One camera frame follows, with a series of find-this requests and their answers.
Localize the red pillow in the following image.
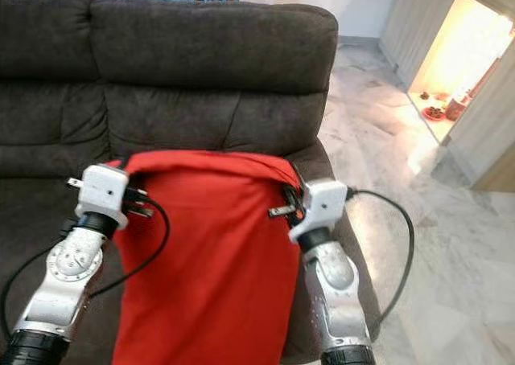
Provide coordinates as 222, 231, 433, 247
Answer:
111, 149, 305, 365

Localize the dark grey fabric sofa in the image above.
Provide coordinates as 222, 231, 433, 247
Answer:
0, 0, 381, 365

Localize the red plate with offerings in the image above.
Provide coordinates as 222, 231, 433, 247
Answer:
422, 106, 447, 122

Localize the red jar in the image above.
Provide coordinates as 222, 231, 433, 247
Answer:
447, 92, 476, 122

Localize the light wood cupboard with niche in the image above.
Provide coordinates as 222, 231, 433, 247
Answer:
378, 0, 515, 193

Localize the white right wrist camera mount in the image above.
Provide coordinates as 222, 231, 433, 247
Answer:
288, 178, 349, 244

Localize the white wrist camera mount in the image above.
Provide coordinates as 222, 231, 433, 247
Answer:
288, 178, 349, 244
67, 164, 130, 229

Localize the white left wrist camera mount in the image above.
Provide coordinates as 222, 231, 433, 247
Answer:
67, 164, 130, 229

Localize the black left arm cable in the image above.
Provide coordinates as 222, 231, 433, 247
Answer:
0, 196, 171, 342

